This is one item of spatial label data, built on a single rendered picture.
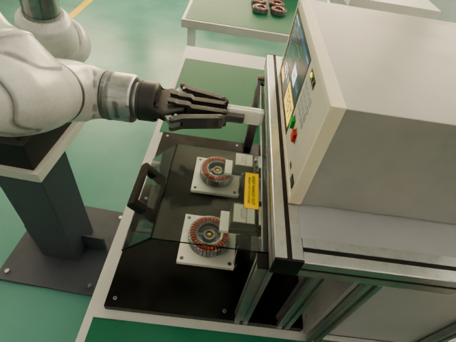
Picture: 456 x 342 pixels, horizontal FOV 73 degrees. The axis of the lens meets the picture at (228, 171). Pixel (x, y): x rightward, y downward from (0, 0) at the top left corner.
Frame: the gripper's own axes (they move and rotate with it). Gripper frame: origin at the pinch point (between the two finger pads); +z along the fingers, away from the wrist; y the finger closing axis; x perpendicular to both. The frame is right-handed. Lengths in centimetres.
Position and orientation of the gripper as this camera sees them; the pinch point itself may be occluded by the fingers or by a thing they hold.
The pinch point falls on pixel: (244, 115)
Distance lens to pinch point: 60.1
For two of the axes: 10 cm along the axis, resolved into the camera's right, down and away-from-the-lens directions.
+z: 9.9, 1.4, 0.4
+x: 1.2, -6.8, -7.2
